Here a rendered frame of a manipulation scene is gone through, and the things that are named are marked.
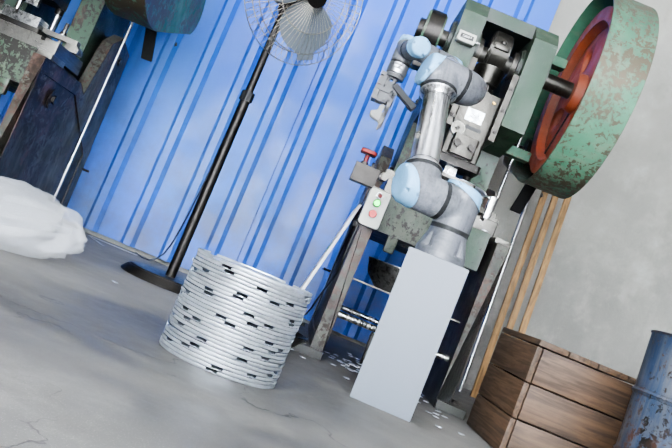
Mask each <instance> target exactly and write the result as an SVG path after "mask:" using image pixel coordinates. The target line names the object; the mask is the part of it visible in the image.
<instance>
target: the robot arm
mask: <svg viewBox="0 0 672 448"><path fill-rule="evenodd" d="M412 60H416V61H418V62H420V63H422V65H421V66H420V68H419V69H418V71H417V73H416V76H415V79H414V82H415V83H416V84H417V85H419V86H420V90H419V95H420V97H421V99H422V104H421V109H420V114H419V118H418V123H417V128H416V133H415V137H414V142H413V147H412V152H411V157H410V158H409V159H407V160H406V161H405V162H404V163H402V164H401V165H400V166H399V167H398V168H397V170H396V172H395V176H394V177H393V180H392V184H391V193H392V197H393V198H394V200H395V201H396V202H398V203H400V204H402V205H403V206H404V207H407V208H410V209H413V210H415V211H417V212H419V213H421V214H424V215H426V216H428V217H430V218H432V222H431V224H430V227H429V229H428V230H427V231H426V233H425V234H424V235H423V236H422V237H421V239H420V240H419V241H418V242H417V244H416V246H415V249H418V250H420V251H423V252H425V253H427V254H430V255H432V256H435V257H437V258H440V259H442V260H445V261H447V262H450V263H452V264H455V265H457V266H460V267H462V268H463V266H464V264H465V253H466V242H467V240H468V237H469V235H470V232H471V230H472V227H473V225H474V222H475V219H476V217H477V214H478V213H479V211H480V206H481V203H482V197H481V195H480V193H479V192H478V191H476V190H475V189H474V188H472V187H471V186H469V185H467V184H465V183H462V182H461V181H459V180H456V179H449V180H448V181H445V180H443V179H442V172H443V170H442V167H441V165H440V164H439V160H440V155H441V149H442V144H443V139H444V133H445V128H446V123H447V117H448V112H449V107H450V104H452V103H455V104H457V105H460V106H473V105H476V104H478V103H480V102H481V101H482V100H483V99H484V97H485V95H486V91H487V87H486V83H485V81H484V79H483V78H482V77H481V76H480V75H478V74H477V73H476V72H474V71H472V70H470V69H468V68H466V67H464V66H463V65H462V64H463V63H462V61H461V60H460V59H458V58H457V57H455V56H452V55H450V54H449V53H447V52H445V51H443V50H441V49H439V48H437V47H435V46H434V45H432V44H430V42H429V40H428V39H427V38H426V37H423V36H416V37H413V36H411V35H406V34H403V35H402V36H401V37H400V39H399V41H398V42H397V46H396V48H395V50H394V53H393V55H392V58H391V60H390V62H389V65H388V67H387V70H386V71H387V72H386V71H384V70H382V72H381V75H380V77H379V80H378V82H377V83H376V84H375V88H374V89H373V93H372V95H371V99H370V101H373V102H375V103H377V104H379V105H380V104H381V105H380V106H379V107H378V109H377V110H371V111H370V114H369V116H370V118H372V119H373V120H374V121H376V122H377V123H378V125H377V128H376V130H378V129H379V128H381V127H382V124H383V122H384V120H385V117H386V115H387V112H388V110H389V108H391V106H392V103H393V101H394V98H395V96H396V95H397V96H398V98H399V99H400V100H401V101H402V103H403V104H404V105H405V107H406V109H407V110H409V111H410V112H412V111H413V110H415V108H416V105H415V103H414V101H412V100H411V99H410V98H409V96H408V95H407V94H406V93H405V92H404V90H403V89H402V88H401V87H400V85H399V84H398V83H403V80H404V78H405V77H406V75H407V72H408V70H409V67H410V65H411V62H412ZM390 80H392V82H391V81H390ZM396 82H398V83H396ZM384 107H385V108H384ZM383 109H384V111H383ZM382 111H383V113H382Z"/></svg>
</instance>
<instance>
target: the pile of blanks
mask: <svg viewBox="0 0 672 448"><path fill-rule="evenodd" d="M201 257H202V258H201ZM203 258H204V259H203ZM192 261H193V263H192V265H191V268H190V269H189V272H190V273H189V272H188V275H187V277H186V279H185V280H184V284H183V285H182V287H181V290H180V293H179V297H178V296H177V299H176V301H175V305H174V306H173V308H172V310H171V313H170V317H169V320H167V322H166V326H165V329H164V331H163V332H162V335H161V338H160V340H159V343H160V344H161V346H162V347H164V348H165V349H166V350H167V351H169V352H170V353H172V354H174V355H175V356H177V357H179V358H181V359H182V360H184V361H186V362H188V363H190V364H192V365H194V366H197V367H199V368H201V369H203V370H206V371H208V372H212V373H213V374H215V375H218V376H221V377H223V378H226V379H229V380H232V381H235V382H238V383H241V384H245V385H248V386H252V387H256V388H262V389H273V388H274V387H275V384H276V383H277V380H278V378H279V377H280V373H281V371H282V367H283V366H284V365H285V363H284V362H285V360H286V357H287V355H288V352H289V351H290V348H291V345H292V342H293V341H294V338H295V336H296V335H295V334H296V333H297V332H298V330H299V327H300V325H301V323H302V319H303V317H304V314H305V313H306V310H307V307H306V306H307V304H309V303H310V300H311V299H312V298H311V297H307V296H303V295H300V294H297V293H295V292H292V291H289V290H287V289H284V288H281V287H279V286H276V285H274V284H271V283H269V282H266V281H263V280H261V279H259V278H256V277H254V276H251V275H249V274H246V273H244V272H242V271H239V270H237V269H234V268H232V267H230V266H227V265H225V264H223V263H221V262H218V261H216V260H214V259H212V258H210V257H208V256H205V255H203V254H202V253H200V252H198V251H197V255H196V256H195V257H193V259H192ZM303 303H304V304H303ZM296 328H298V329H296Z"/></svg>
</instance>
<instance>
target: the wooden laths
mask: <svg viewBox="0 0 672 448"><path fill-rule="evenodd" d="M541 193H543V197H541V198H539V201H538V204H537V206H536V209H535V212H534V215H533V218H532V221H531V224H530V226H529V229H528V232H527V235H526V238H525V241H524V243H523V246H522V249H521V252H520V255H519V258H518V260H517V263H516V266H515V269H514V272H513V275H512V277H511V280H510V283H509V286H508V289H507V292H506V294H505V297H504V300H503V303H502V306H501V309H500V311H499V314H498V317H497V320H496V323H495V326H494V328H493V331H492V334H491V337H490V340H489V343H488V345H487V348H486V351H485V354H484V357H483V360H482V362H481V365H480V368H479V371H478V374H477V377H476V379H475V382H474V385H473V388H472V391H471V394H470V396H471V397H473V398H475V399H476V397H477V394H478V393H479V392H478V391H479V389H480V386H481V384H482V381H483V378H484V376H485V373H486V370H487V367H488V364H489V362H490V359H491V356H492V353H493V350H494V347H495V345H496V342H497V339H498V336H499V333H500V330H501V327H502V325H503V322H504V319H505V316H506V313H507V310H508V307H509V305H510V302H511V299H512V296H513V293H514V290H515V287H516V285H517V282H518V279H519V276H520V273H521V270H522V268H523V265H524V262H525V259H526V256H527V253H528V250H529V248H530V245H531V242H532V239H533V236H534V233H535V230H536V228H537V225H538V222H539V219H540V216H541V213H542V210H543V208H544V205H545V202H546V199H547V196H548V193H546V192H544V191H542V192H541ZM571 198H572V196H571V197H569V198H566V199H564V200H563V203H562V206H561V209H560V212H559V215H558V218H557V220H556V223H555V226H554V229H553V232H552V235H551V238H550V241H549V244H548V246H547V249H546V252H545V255H544V258H543V261H542V264H541V267H540V270H539V272H538V275H537V278H536V281H535V284H534V287H533V290H532V293H531V296H530V299H529V301H528V304H527V307H526V310H525V313H524V316H523V319H522V322H521V325H520V327H519V330H518V332H520V333H523V334H525V332H526V329H527V327H528V324H529V321H530V318H531V315H532V312H533V309H534V306H535V303H536V300H537V297H538V295H539V292H540V289H541V286H542V283H543V280H544V277H545V274H546V271H547V268H548V265H549V263H550V260H551V257H552V254H553V251H554V248H555V245H556V242H557V239H558V236H559V233H560V231H561V228H562V225H563V222H564V219H565V216H566V213H567V210H568V207H569V204H570V201H571ZM529 201H530V199H529ZM529 201H528V203H527V204H526V206H525V207H524V209H523V211H522V212H521V215H520V218H519V220H518V223H517V226H516V229H515V232H514V234H513V237H512V240H511V246H510V251H509V253H508V256H507V258H506V261H505V264H504V266H503V269H502V271H501V274H500V276H499V279H498V282H497V284H496V287H495V289H494V292H493V294H492V297H491V299H490V302H489V305H488V307H487V310H486V313H485V316H484V319H483V321H482V324H481V327H480V330H479V333H478V335H477V338H476V341H475V344H474V347H473V349H472V352H471V355H470V358H469V361H468V363H467V366H466V369H465V372H464V375H463V377H462V380H461V383H460V386H459V389H458V391H459V392H461V393H462V390H463V387H464V384H465V381H466V379H467V376H468V373H469V370H470V367H471V365H472V362H473V359H474V356H475V353H476V351H477V348H478V345H479V342H480V339H481V336H482V334H483V331H484V328H485V325H486V322H487V320H488V317H489V314H490V311H491V308H492V305H493V303H494V300H495V297H496V294H497V291H498V289H499V286H500V283H501V280H502V277H503V274H504V272H505V269H506V266H507V263H508V260H509V258H510V255H511V252H512V249H513V246H514V244H515V241H516V238H517V235H518V232H519V229H520V227H521V224H522V221H523V218H524V215H525V213H526V210H527V207H528V204H529ZM557 201H558V197H556V196H553V195H552V197H551V200H550V203H549V206H548V209H547V211H546V214H545V217H544V220H543V223H542V226H541V229H540V231H539V234H538V237H537V240H536V243H535V246H534V249H533V251H532V254H531V257H530V260H529V263H528V266H527V269H526V271H525V274H524V277H523V280H522V283H521V286H520V289H519V292H518V294H517V297H516V300H515V303H514V306H513V309H512V312H511V314H510V317H509V320H508V323H507V326H506V328H509V329H512V330H513V328H514V325H515V322H516V319H517V316H518V313H519V310H520V308H521V305H522V302H523V299H524V296H525V293H526V290H527V287H528V285H529V282H530V279H531V276H532V273H533V270H534V267H535V264H536V261H537V259H538V256H539V253H540V250H541V247H542V244H543V241H544V238H545V236H546V233H547V230H548V227H549V224H550V221H551V218H552V215H553V213H554V210H555V207H556V204H557Z"/></svg>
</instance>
